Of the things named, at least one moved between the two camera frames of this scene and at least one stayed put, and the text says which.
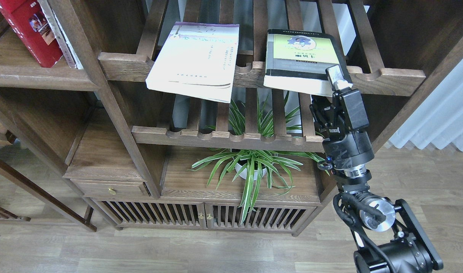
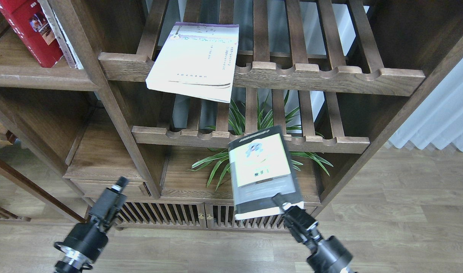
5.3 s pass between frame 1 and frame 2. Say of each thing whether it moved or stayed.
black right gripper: moved
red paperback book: stayed
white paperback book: stayed
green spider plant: stayed
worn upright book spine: stayed
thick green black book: moved
